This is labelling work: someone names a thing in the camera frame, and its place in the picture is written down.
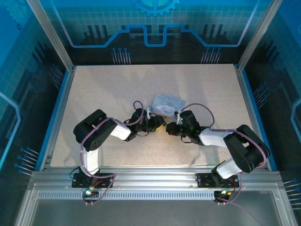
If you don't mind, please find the grey-blue pouch with cartoon print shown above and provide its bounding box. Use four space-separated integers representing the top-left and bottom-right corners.
150 93 187 118

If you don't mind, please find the small controller board with LED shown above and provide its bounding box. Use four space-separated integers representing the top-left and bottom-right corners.
214 188 232 200
82 187 99 200

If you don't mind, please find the aluminium mounting rail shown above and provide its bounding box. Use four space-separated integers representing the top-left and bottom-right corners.
30 166 283 189

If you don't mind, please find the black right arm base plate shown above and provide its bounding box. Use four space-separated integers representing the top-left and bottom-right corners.
195 172 241 189

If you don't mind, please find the slotted grey cable duct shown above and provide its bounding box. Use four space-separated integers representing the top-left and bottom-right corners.
36 191 277 201

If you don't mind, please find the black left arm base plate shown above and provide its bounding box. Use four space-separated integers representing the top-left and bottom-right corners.
71 172 115 189

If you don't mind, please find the aluminium frame post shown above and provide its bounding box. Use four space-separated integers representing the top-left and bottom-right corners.
26 0 77 71
236 0 280 71

